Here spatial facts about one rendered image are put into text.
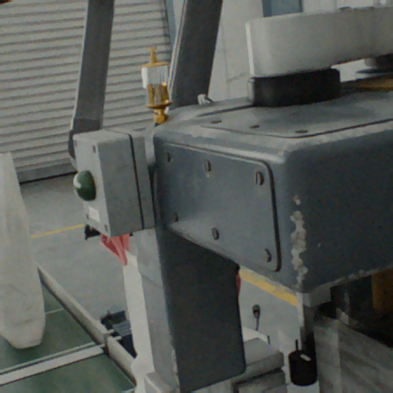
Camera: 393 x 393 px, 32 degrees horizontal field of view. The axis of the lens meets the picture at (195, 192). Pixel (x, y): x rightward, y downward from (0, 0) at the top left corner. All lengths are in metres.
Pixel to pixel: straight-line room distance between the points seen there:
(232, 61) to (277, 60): 8.64
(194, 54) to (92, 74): 0.49
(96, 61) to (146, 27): 7.29
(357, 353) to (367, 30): 0.32
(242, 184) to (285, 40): 0.20
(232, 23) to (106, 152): 8.73
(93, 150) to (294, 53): 0.20
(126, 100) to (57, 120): 0.90
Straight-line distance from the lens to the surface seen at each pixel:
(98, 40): 1.45
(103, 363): 2.42
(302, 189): 0.44
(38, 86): 8.30
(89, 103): 1.39
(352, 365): 0.72
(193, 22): 0.97
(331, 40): 0.67
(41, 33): 8.33
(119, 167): 0.62
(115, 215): 0.62
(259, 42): 0.66
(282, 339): 0.82
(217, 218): 0.53
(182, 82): 0.95
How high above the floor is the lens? 1.41
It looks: 12 degrees down
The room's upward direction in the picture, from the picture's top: 7 degrees counter-clockwise
